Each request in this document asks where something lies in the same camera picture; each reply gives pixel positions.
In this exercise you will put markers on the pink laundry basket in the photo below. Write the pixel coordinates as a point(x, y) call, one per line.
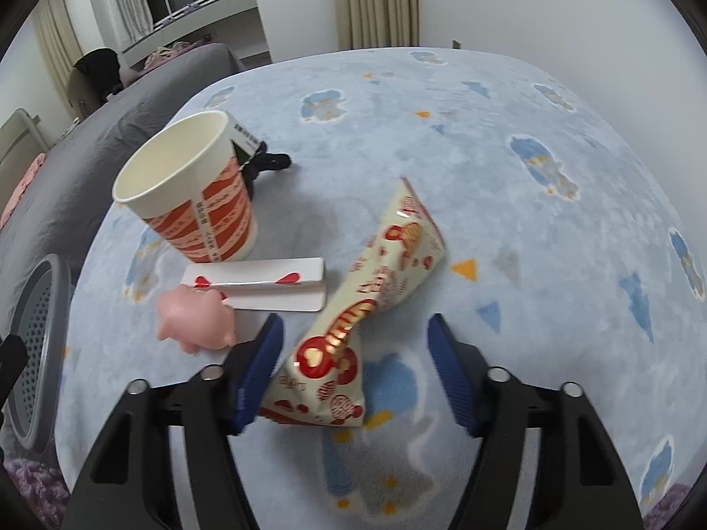
point(193, 49)

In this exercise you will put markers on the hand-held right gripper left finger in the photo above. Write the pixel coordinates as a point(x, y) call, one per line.
point(259, 370)

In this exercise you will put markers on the bed with grey sheet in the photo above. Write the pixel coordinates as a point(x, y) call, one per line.
point(83, 138)

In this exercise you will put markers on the pile of light clothes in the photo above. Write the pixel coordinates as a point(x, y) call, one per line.
point(163, 54)

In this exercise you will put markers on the purple fuzzy cloth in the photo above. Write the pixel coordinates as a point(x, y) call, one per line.
point(663, 508)

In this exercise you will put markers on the dark chair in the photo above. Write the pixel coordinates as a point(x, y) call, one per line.
point(102, 69)

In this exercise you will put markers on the pink pig toy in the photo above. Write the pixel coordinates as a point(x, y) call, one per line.
point(193, 314)

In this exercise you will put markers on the white window desk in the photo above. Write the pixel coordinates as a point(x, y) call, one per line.
point(232, 22)

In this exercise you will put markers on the white card box red hearts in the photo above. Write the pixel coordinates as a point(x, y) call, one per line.
point(276, 292)

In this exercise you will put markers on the wide beige curtain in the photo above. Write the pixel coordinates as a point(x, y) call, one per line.
point(378, 0)

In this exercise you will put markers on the light blue printed blanket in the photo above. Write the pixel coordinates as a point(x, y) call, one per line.
point(552, 287)

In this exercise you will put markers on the beige padded headboard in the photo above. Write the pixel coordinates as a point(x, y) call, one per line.
point(19, 132)

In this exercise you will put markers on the grey perforated plastic basket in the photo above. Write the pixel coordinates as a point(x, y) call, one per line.
point(33, 314)

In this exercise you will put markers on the pink pillow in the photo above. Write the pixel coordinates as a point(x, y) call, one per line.
point(22, 182)

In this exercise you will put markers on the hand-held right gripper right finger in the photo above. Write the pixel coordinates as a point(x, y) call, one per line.
point(450, 370)

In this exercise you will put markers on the purple fuzzy blanket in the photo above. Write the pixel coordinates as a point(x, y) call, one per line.
point(33, 491)

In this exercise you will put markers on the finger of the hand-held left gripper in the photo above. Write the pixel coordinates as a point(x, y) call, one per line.
point(11, 364)

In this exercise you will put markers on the red and cream snack wrapper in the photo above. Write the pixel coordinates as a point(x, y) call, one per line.
point(386, 265)

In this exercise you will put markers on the narrow beige curtain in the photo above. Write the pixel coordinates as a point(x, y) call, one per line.
point(55, 33)

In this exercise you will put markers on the red and white paper cup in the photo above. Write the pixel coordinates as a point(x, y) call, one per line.
point(210, 221)

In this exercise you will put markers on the brown chair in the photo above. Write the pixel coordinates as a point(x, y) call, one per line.
point(80, 99)

